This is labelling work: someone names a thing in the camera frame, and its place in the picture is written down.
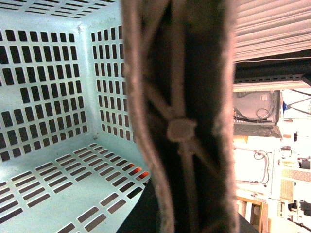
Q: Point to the pink basket handle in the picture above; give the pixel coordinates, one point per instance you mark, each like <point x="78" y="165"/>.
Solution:
<point x="179" y="71"/>

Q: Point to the light teal plastic basket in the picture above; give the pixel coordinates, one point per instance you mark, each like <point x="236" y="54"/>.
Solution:
<point x="68" y="158"/>

